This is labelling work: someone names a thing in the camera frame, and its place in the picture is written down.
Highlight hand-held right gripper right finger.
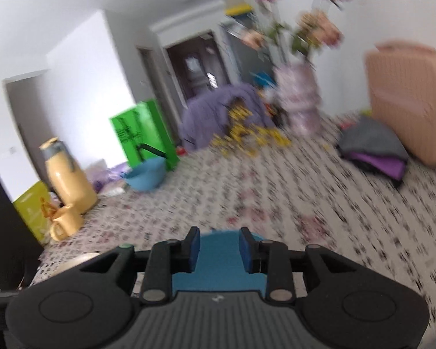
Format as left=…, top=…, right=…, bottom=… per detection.
left=238, top=226, right=359, bottom=305

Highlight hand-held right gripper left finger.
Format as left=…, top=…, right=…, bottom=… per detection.
left=79, top=226, right=201, bottom=306

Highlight blue bowl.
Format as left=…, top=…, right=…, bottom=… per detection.
left=121, top=158, right=167, bottom=191
left=172, top=230, right=267, bottom=293

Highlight cream plate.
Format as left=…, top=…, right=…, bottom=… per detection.
left=56, top=252, right=100, bottom=273

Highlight patterned tablecloth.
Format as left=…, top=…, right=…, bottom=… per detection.
left=33, top=111, right=436, bottom=335

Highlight purple patterned packet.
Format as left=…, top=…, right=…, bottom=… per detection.
left=91, top=163, right=131, bottom=191

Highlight yellow flower sprigs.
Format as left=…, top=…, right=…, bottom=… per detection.
left=211, top=96, right=291, bottom=159

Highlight yellow mug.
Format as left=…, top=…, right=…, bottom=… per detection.
left=49, top=205, right=84, bottom=242

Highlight green paper bag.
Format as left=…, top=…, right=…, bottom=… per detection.
left=109, top=99, right=180, bottom=171

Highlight purple blanket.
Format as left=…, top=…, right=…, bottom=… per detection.
left=178, top=83, right=273, bottom=151

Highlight yellow thermos jug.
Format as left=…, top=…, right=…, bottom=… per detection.
left=40, top=137, right=99, bottom=215

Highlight purple cloth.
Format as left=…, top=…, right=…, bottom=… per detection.
left=343, top=151, right=408, bottom=190

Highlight pink ribbed vase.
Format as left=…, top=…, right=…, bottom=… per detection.
left=274, top=62, right=322, bottom=137

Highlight yellow-green box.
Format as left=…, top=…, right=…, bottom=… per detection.
left=14, top=181, right=57, bottom=245

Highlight grey cloth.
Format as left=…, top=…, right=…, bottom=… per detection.
left=336, top=116, right=409, bottom=161

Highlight dark wooden door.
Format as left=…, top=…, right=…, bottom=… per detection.
left=165, top=32, right=231, bottom=106

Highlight black box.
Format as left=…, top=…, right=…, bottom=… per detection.
left=0, top=172, right=44, bottom=291

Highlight grey refrigerator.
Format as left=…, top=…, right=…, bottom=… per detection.
left=221, top=22, right=277, bottom=81

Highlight pink plastic case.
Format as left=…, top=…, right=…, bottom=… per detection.
left=365, top=41, right=436, bottom=168

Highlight pink flower bouquet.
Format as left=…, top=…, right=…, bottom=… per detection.
left=238, top=0, right=357, bottom=57

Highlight yellow and blue box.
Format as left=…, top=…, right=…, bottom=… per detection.
left=221, top=0, right=253, bottom=17

